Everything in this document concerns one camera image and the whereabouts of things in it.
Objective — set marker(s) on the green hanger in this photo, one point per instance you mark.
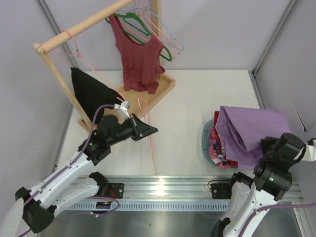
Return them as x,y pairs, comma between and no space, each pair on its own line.
145,30

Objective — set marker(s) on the colourful clothes in basin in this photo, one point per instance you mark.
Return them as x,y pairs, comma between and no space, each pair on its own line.
215,151

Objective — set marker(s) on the white slotted cable duct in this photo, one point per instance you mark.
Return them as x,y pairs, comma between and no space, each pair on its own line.
203,206

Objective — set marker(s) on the empty pink wire hanger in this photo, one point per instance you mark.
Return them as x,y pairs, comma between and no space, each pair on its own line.
144,21

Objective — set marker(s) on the aluminium rail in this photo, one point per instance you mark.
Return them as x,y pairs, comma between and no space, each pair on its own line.
172,188

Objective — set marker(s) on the wooden clothes rack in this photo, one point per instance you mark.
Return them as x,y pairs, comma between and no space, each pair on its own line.
57,47

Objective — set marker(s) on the teal plastic basin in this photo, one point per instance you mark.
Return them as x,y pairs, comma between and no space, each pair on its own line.
205,146

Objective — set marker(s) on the red folded cloth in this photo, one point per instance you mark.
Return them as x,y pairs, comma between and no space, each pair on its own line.
216,118

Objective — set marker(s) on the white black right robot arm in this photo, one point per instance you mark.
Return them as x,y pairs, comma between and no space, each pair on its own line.
252,198

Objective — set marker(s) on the maroon tank top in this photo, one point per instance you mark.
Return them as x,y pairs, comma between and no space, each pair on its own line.
140,62

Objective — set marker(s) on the pink wire hanger with trousers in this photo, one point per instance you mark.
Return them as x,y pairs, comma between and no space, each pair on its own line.
145,114

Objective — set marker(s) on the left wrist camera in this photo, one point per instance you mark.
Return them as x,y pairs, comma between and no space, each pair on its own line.
123,109

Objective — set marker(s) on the black garment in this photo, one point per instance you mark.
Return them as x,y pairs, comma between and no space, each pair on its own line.
91,93

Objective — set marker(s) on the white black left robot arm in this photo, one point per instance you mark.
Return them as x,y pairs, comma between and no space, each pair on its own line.
46,200

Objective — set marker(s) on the blue wire hanger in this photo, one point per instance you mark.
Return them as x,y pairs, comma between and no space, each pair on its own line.
170,29

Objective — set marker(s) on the purple trousers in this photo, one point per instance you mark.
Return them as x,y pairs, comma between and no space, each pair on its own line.
241,130

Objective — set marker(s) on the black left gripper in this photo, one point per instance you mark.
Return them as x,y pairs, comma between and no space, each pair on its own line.
136,127

